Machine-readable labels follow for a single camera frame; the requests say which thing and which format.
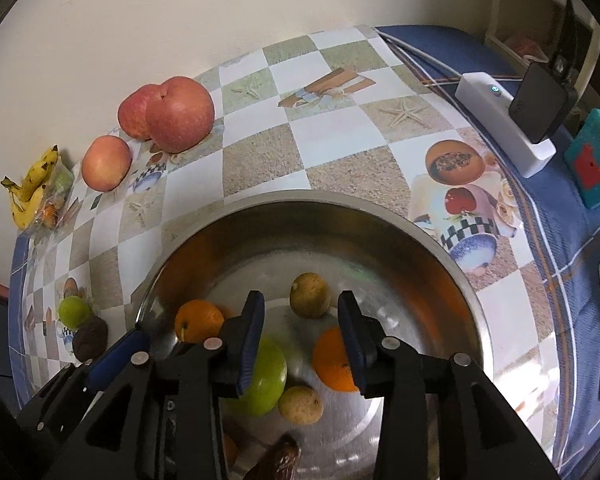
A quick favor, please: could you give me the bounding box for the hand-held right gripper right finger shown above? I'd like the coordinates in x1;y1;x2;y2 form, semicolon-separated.
336;290;561;480

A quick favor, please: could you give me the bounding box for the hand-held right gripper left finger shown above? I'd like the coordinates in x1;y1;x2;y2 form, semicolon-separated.
77;290;266;480

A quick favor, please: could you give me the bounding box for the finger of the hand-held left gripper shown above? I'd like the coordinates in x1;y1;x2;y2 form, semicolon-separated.
82;329;152;395

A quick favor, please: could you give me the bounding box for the large green fruit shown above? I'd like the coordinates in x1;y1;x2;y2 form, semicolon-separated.
225;335;288;417

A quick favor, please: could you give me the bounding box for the large yellow-brown fruit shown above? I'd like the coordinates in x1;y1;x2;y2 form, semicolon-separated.
289;272;330;319

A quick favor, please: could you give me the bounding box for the small yellow-brown fruit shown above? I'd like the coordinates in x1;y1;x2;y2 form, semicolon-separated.
278;385;324;425

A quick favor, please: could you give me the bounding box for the stainless steel basin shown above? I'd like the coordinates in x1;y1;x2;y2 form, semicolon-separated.
136;191;496;480

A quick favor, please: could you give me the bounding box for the brown wrinkled fruit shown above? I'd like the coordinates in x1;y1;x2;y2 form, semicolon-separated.
242;434;301;480

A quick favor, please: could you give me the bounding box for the dark wrinkled fruit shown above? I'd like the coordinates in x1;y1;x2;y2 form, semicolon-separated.
72;316;109;363

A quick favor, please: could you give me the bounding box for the small green fruit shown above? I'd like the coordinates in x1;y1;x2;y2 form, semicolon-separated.
58;295;95;328

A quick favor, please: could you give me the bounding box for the yellow banana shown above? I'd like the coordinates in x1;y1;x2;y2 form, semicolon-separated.
1;177;48;230
17;145;60;203

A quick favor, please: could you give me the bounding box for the pale red apple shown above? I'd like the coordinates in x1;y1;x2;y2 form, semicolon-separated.
81;135;132;192

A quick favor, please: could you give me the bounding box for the blue cloth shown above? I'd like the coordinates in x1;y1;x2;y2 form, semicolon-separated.
7;24;600;480

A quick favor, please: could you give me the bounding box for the large red apple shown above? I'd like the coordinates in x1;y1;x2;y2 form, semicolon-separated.
145;76;216;153

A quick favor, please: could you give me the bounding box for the white power strip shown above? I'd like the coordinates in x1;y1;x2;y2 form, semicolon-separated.
455;73;557;179

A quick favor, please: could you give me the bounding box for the teal box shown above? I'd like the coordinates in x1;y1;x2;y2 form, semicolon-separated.
564;108;600;209

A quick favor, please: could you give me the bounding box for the black charger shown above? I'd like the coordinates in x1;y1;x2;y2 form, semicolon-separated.
509;62;578;143

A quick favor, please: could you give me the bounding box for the white chair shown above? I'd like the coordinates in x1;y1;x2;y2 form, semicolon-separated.
482;0;600;106

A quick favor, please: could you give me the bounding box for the grey power cord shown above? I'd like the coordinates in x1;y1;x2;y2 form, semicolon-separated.
377;30;463;83

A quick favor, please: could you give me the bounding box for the black cable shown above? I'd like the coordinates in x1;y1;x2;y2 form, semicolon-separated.
550;0;588;83

